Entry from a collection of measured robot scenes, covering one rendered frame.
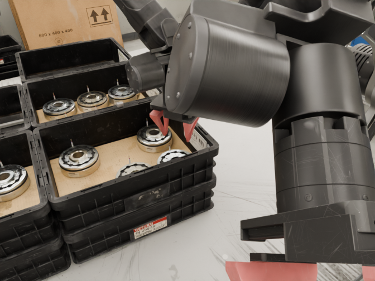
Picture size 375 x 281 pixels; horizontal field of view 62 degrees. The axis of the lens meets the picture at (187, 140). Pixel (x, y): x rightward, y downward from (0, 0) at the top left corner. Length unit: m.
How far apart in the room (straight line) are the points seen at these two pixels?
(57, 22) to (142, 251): 3.16
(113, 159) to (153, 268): 0.31
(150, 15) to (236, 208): 0.57
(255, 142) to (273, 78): 1.00
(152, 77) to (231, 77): 0.46
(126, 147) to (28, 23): 2.88
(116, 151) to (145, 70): 0.37
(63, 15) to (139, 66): 3.16
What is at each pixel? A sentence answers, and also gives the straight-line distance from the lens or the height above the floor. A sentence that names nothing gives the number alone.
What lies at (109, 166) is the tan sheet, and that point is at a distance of 0.88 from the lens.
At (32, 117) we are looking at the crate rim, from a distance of 0.97.
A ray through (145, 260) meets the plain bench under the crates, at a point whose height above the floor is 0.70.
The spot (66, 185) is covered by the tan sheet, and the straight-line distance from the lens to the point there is 0.86.
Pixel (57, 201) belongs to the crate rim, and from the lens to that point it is 0.68.
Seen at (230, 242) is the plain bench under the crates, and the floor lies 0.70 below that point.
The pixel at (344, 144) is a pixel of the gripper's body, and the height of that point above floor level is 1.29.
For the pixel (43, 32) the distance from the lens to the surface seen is 3.72.
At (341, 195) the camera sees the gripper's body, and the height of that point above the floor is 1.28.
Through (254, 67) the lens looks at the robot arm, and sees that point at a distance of 0.18.
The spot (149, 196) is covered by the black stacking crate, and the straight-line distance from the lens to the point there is 0.76.
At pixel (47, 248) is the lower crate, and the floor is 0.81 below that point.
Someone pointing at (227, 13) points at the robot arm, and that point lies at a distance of 0.20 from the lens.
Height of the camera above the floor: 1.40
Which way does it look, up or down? 37 degrees down
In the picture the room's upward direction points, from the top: straight up
